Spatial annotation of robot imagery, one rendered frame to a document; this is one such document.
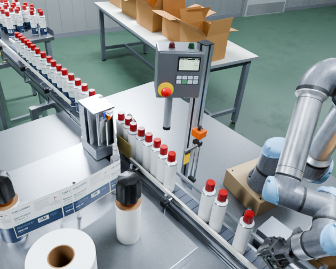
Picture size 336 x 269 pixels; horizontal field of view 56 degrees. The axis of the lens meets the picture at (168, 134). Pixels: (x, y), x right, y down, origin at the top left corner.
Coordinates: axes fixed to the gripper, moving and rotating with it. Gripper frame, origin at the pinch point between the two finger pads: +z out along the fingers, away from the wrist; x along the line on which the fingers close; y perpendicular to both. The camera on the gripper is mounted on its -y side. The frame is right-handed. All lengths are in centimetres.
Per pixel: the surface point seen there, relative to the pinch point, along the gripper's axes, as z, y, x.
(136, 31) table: 136, -129, -203
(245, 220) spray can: -6.4, 2.6, -13.0
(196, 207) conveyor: 21.1, -1.1, -24.2
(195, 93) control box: -8, -11, -60
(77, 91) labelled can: 54, 2, -110
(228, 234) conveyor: 12.6, -1.5, -9.5
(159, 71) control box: -11, 1, -72
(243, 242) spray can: 1.0, 2.7, -6.4
